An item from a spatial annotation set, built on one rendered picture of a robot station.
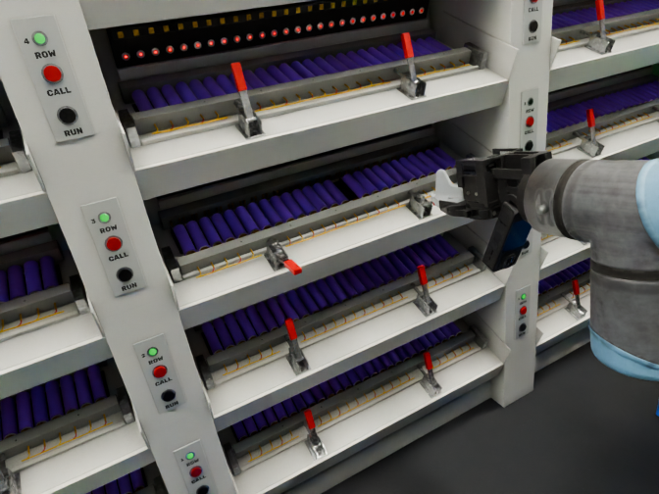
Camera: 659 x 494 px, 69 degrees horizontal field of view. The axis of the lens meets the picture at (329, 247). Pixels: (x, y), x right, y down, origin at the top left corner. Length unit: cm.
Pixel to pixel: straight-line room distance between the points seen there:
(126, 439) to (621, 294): 67
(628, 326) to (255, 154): 47
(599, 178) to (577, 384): 82
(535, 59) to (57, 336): 84
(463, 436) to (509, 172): 67
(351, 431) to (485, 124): 62
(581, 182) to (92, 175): 53
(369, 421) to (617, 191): 65
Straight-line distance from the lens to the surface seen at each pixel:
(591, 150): 113
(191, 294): 71
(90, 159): 62
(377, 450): 109
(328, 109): 73
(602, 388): 131
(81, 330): 71
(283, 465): 96
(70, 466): 83
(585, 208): 55
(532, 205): 59
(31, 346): 72
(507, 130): 91
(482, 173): 65
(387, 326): 89
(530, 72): 93
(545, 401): 125
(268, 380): 82
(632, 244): 54
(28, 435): 85
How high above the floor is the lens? 84
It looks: 25 degrees down
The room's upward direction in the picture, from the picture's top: 9 degrees counter-clockwise
